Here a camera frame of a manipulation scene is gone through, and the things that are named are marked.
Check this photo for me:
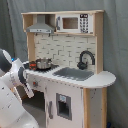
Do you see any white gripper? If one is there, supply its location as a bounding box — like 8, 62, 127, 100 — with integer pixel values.
18, 67, 34, 98

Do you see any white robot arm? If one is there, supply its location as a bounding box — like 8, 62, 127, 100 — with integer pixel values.
0, 48, 39, 128

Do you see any wooden toy kitchen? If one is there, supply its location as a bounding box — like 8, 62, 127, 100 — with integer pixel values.
22, 10, 116, 128

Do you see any black toy stovetop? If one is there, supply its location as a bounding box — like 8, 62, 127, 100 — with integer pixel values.
23, 61, 57, 72

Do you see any silver toy pot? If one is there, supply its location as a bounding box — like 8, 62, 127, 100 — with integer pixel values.
36, 58, 52, 69

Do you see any grey backdrop curtain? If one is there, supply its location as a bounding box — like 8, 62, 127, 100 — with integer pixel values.
0, 0, 128, 128

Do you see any white fridge door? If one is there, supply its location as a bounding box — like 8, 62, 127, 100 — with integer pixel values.
46, 81, 83, 128

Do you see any grey toy sink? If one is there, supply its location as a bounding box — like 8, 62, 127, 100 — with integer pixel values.
53, 67, 93, 81

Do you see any grey range hood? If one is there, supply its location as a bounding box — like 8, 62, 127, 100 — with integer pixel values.
26, 14, 55, 34

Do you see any black toy faucet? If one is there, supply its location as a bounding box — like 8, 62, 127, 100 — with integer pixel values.
77, 50, 95, 70

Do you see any toy microwave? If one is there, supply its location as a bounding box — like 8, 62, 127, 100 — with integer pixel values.
56, 14, 93, 34

